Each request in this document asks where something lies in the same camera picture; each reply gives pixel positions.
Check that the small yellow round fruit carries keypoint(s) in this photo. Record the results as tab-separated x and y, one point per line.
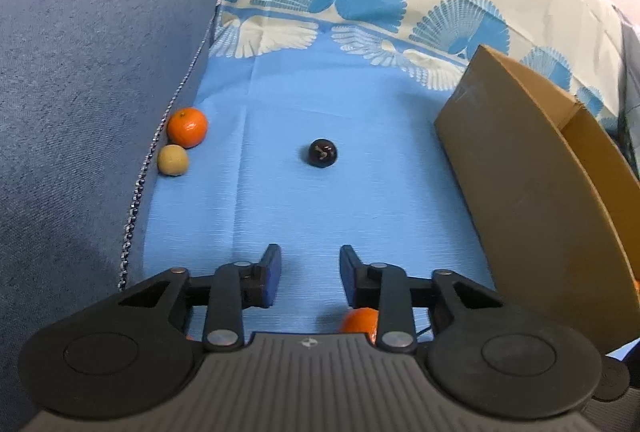
173	159

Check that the cardboard box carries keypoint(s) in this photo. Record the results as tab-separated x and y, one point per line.
525	192

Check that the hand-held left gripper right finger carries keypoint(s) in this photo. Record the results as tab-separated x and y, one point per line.
347	277

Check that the fan print blue sheet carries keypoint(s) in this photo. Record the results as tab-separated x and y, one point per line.
350	112

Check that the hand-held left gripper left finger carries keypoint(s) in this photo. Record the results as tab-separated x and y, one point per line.
272	277

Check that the dark purple plum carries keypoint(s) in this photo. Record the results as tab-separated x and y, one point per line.
322	153

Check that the light blue quilt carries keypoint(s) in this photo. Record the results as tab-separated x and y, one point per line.
631	77

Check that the orange tangerine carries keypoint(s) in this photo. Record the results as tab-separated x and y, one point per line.
187	127
357	321

